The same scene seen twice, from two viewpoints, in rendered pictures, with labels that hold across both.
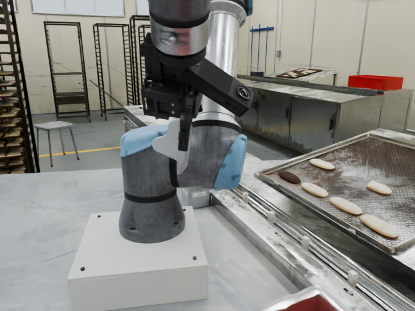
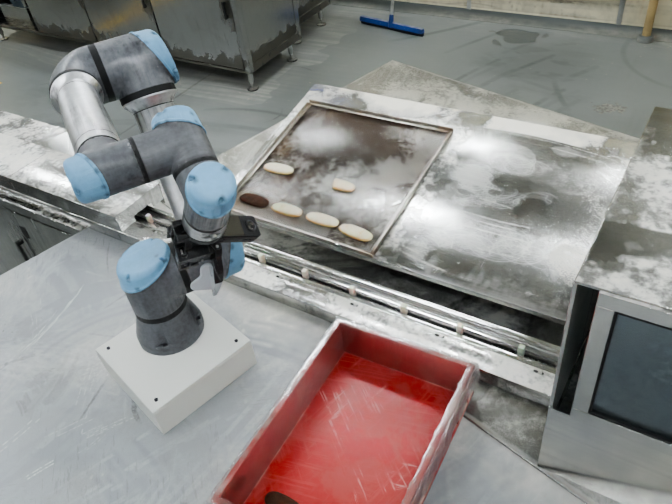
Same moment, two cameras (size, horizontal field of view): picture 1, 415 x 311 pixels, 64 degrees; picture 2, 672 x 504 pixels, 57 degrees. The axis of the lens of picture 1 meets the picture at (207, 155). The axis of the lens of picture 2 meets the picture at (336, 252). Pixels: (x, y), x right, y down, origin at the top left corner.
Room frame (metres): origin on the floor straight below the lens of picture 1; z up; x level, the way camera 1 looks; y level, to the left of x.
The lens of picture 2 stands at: (-0.38, 0.27, 1.93)
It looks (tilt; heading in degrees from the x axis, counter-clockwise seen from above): 41 degrees down; 331
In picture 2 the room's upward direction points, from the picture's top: 8 degrees counter-clockwise
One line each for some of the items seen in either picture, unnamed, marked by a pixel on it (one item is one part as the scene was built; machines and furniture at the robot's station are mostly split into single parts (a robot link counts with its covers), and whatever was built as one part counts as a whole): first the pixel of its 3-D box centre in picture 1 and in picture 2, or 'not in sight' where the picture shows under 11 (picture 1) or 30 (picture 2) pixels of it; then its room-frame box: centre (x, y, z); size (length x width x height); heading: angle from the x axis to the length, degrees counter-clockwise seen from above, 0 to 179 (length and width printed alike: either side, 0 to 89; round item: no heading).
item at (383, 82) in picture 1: (374, 81); not in sight; (4.13, -2.04, 0.94); 0.51 x 0.36 x 0.13; 28
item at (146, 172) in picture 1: (152, 157); (152, 276); (0.68, 0.12, 1.07); 0.13 x 0.12 x 0.14; 82
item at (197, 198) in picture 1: (196, 197); not in sight; (0.97, 0.04, 0.84); 0.08 x 0.08 x 0.11; 24
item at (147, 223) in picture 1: (151, 206); (165, 315); (0.68, 0.13, 0.95); 0.15 x 0.15 x 0.10
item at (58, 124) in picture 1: (55, 142); not in sight; (3.89, 1.84, 0.23); 0.36 x 0.36 x 0.46; 51
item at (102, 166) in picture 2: not in sight; (85, 119); (0.72, 0.12, 1.43); 0.49 x 0.11 x 0.12; 172
